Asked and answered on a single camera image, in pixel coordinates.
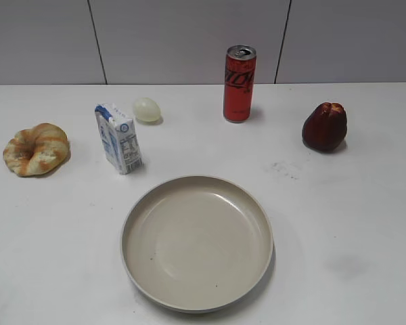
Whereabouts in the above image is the beige round plate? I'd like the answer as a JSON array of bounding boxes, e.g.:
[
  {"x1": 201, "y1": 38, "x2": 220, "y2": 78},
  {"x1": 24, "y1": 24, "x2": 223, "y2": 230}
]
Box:
[{"x1": 120, "y1": 175, "x2": 275, "y2": 313}]

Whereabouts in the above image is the white egg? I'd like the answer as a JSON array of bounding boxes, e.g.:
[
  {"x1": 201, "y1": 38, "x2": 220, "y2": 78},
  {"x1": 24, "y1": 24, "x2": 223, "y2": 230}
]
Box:
[{"x1": 133, "y1": 97, "x2": 161, "y2": 123}]

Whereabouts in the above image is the red soda can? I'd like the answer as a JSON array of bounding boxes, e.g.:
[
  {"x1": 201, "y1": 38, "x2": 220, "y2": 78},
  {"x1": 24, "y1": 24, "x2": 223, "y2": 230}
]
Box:
[{"x1": 223, "y1": 45, "x2": 256, "y2": 123}]

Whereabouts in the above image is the brown white bagel bread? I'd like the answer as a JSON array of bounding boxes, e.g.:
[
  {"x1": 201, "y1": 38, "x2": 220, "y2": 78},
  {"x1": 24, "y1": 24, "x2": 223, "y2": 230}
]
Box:
[{"x1": 3, "y1": 123, "x2": 70, "y2": 177}]

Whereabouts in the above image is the dark red wax apple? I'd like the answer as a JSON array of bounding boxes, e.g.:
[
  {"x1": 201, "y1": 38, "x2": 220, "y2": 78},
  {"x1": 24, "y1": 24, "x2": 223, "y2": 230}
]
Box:
[{"x1": 302, "y1": 102, "x2": 347, "y2": 152}]

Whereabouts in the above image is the blue white milk carton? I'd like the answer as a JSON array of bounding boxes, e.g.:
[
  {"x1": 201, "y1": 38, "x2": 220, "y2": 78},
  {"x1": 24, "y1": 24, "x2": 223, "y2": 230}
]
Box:
[{"x1": 95, "y1": 103, "x2": 142, "y2": 175}]

